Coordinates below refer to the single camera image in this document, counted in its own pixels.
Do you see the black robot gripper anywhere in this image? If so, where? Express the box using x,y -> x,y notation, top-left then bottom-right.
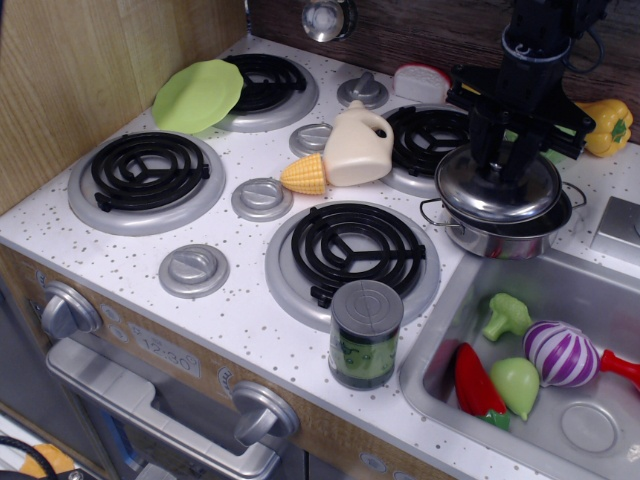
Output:
447,1 -> 596,181

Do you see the steel pot lid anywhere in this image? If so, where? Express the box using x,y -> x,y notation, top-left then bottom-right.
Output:
434,142 -> 562,224

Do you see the green toy cabbage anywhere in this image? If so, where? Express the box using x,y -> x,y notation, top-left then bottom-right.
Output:
503,130 -> 568,165

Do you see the yellow toy squash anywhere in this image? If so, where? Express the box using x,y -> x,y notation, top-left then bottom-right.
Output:
461,84 -> 479,95

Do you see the black back right burner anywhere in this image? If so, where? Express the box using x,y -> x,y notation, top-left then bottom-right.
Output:
382,104 -> 469,198

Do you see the black burner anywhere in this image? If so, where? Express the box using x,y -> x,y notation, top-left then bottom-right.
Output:
67,131 -> 226,236
215,54 -> 319,133
382,104 -> 469,198
265,201 -> 440,332

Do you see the toy bread slice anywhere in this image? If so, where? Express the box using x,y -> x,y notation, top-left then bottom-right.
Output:
393,63 -> 451,104

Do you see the yellow toy bell pepper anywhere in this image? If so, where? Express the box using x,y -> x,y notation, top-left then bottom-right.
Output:
576,99 -> 634,158

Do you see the grey stove knob back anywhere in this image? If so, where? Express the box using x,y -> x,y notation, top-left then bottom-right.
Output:
336,72 -> 389,109

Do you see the grey stove knob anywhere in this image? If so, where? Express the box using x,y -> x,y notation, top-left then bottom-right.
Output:
289,123 -> 332,157
336,72 -> 389,109
231,178 -> 294,222
158,244 -> 230,299

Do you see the grey faucet base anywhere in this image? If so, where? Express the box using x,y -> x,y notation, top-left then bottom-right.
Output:
591,196 -> 639,265

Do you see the cream toy jug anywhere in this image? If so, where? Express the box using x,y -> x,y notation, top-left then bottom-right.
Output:
323,100 -> 394,187

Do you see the green toy broccoli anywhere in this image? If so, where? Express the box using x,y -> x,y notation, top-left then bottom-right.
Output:
482,293 -> 533,341

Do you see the grey stove knob upper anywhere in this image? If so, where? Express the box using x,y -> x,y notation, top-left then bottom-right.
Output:
289,123 -> 332,157

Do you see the black front right burner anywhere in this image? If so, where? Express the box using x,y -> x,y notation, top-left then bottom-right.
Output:
265,201 -> 440,332

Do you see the yellow toy corn cob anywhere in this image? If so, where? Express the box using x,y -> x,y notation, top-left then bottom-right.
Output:
280,153 -> 327,195

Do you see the hanging steel ladle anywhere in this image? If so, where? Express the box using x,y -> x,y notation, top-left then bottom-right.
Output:
301,0 -> 358,43

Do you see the grey green toy can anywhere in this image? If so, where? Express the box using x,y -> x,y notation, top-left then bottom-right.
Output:
328,280 -> 404,390

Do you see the purple toy onion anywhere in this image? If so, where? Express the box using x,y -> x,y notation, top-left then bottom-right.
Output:
522,321 -> 601,388

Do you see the black back left burner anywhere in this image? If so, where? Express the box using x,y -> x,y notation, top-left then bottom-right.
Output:
215,54 -> 319,133

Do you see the light green toy pear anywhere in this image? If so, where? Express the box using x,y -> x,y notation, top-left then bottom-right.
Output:
489,357 -> 540,421

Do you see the red toy piece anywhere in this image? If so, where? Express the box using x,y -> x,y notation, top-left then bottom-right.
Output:
600,349 -> 640,391

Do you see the grey stove knob middle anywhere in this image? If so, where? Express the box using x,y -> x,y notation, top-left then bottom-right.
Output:
231,178 -> 294,222

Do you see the red toy chili pepper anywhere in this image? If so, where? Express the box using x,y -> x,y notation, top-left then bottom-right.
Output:
454,343 -> 510,431

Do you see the grey toy sink basin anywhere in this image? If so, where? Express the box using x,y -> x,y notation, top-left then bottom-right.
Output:
400,251 -> 639,479

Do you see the green plastic plate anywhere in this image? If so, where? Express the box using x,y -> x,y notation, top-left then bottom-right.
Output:
151,59 -> 244,134

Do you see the grey stove knob front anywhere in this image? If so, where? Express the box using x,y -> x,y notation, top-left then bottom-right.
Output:
158,244 -> 230,299

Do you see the black front left burner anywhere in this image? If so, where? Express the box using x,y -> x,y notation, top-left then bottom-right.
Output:
67,131 -> 226,236

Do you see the silver oven knob right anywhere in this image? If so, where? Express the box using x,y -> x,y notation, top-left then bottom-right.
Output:
232,381 -> 300,447

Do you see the silver oven knob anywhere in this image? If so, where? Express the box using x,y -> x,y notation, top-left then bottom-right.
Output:
41,281 -> 102,339
232,381 -> 300,447

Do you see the silver oven knob left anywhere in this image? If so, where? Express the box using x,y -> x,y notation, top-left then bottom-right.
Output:
41,281 -> 102,339

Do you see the orange toy item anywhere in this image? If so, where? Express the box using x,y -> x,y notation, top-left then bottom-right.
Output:
19,444 -> 75,478

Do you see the steel two-handled pot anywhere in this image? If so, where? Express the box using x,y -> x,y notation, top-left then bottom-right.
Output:
419,182 -> 587,260

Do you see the silver oven door handle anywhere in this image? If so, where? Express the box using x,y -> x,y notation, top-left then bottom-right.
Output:
46,339 -> 280,479

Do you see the black cable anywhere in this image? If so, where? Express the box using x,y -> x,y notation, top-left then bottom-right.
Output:
0,434 -> 60,480

